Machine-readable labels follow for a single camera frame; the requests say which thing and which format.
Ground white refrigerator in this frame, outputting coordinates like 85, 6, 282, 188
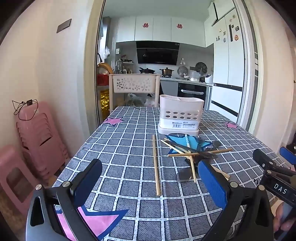
210, 9, 244, 122

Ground black cable on stool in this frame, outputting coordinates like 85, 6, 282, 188
11, 99, 39, 122

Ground pink stacked plastic stools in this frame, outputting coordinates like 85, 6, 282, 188
1, 99, 70, 215

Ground black handled spoon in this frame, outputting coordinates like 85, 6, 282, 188
162, 140, 215, 158

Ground grey checked tablecloth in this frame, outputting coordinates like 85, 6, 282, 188
52, 105, 290, 241

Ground white upper cabinets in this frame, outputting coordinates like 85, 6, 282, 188
116, 16, 206, 48

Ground short wooden chopstick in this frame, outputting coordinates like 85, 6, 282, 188
212, 166, 230, 180

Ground cooking pot on stove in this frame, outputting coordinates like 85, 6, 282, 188
160, 67, 174, 78

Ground black range hood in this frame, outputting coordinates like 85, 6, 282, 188
136, 41, 180, 65

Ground black wok on stove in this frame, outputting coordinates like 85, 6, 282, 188
139, 67, 155, 74

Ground blue striped chopstick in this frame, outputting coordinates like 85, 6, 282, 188
185, 135, 191, 148

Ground white perforated storage cart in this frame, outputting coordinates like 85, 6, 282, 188
108, 74, 161, 112

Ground person's right hand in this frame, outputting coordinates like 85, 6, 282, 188
273, 202, 295, 232

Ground black built-in oven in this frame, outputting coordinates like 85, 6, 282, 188
178, 83, 207, 101

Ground long wooden chopstick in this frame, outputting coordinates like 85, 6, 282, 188
152, 135, 161, 196

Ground crossing wooden chopstick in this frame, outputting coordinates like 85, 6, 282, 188
168, 148, 233, 157

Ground grey wall switch plate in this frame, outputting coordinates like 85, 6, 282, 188
56, 19, 72, 33

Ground dark metal spoon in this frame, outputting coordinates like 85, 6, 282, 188
176, 140, 221, 182

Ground white plastic utensil holder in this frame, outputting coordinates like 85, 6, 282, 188
158, 94, 204, 136

